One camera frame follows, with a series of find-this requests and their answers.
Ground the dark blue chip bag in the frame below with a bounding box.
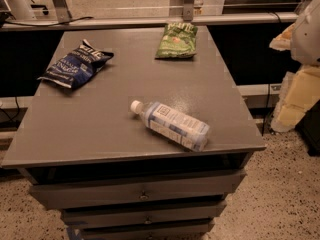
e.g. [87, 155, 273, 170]
[39, 39, 114, 89]

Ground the green chip bag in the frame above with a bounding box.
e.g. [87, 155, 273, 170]
[155, 23, 198, 59]

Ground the top grey drawer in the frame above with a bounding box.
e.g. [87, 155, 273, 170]
[30, 169, 246, 209]

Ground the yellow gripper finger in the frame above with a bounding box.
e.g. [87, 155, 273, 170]
[269, 23, 295, 51]
[271, 65, 320, 132]

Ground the middle grey drawer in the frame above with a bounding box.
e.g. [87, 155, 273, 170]
[62, 200, 226, 229]

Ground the black cable on railing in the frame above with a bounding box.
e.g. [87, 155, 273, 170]
[4, 15, 94, 27]

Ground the grey drawer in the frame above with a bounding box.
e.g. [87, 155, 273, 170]
[62, 200, 226, 229]
[30, 169, 246, 209]
[81, 219, 213, 240]

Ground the white pipe top left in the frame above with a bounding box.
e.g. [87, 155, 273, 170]
[7, 0, 36, 20]

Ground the grey metal railing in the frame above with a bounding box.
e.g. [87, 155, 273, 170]
[0, 12, 298, 32]

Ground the blue label plastic water bottle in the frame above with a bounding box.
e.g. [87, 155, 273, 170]
[130, 100, 210, 152]

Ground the bottom grey drawer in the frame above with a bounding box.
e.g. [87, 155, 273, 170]
[81, 219, 213, 240]

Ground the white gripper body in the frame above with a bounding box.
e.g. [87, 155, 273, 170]
[291, 0, 320, 65]

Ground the grey drawer cabinet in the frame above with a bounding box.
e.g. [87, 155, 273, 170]
[0, 26, 267, 240]

